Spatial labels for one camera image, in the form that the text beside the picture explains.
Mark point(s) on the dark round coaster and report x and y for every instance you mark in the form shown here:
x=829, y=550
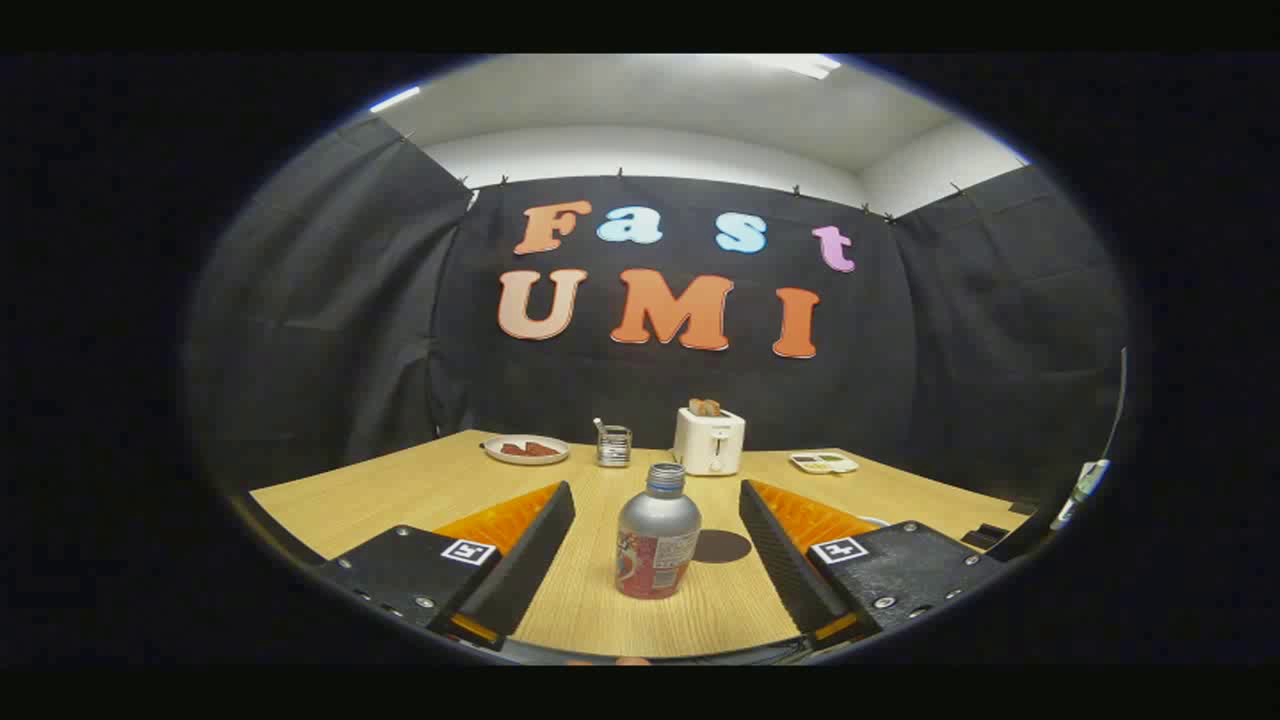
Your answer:
x=727, y=547

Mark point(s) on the white toaster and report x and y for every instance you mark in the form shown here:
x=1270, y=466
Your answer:
x=708, y=445

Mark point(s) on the small white compartment tray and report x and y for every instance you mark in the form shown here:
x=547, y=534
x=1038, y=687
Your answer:
x=822, y=462

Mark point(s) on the reddish brown food piece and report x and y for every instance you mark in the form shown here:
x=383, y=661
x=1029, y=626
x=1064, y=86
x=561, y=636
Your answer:
x=513, y=449
x=543, y=450

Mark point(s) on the ceiling light panel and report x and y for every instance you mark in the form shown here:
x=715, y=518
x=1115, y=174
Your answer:
x=800, y=66
x=395, y=99

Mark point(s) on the white oval plate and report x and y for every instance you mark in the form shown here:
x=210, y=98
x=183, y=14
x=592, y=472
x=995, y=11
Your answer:
x=495, y=453

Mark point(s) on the black table clamp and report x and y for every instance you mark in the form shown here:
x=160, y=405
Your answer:
x=985, y=536
x=1025, y=506

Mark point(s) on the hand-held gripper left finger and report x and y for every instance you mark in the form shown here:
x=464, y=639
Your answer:
x=520, y=570

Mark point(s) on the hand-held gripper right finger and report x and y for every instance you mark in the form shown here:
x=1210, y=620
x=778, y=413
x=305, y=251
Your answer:
x=785, y=565

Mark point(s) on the silver juice bottle red label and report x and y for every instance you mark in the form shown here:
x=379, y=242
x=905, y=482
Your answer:
x=657, y=525

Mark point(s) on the black stand with white device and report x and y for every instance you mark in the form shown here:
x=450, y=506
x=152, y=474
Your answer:
x=1085, y=485

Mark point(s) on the toast slices in toaster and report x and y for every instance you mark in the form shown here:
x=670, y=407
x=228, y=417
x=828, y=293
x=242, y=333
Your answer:
x=705, y=407

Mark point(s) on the wooden table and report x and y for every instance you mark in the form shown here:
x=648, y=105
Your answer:
x=400, y=490

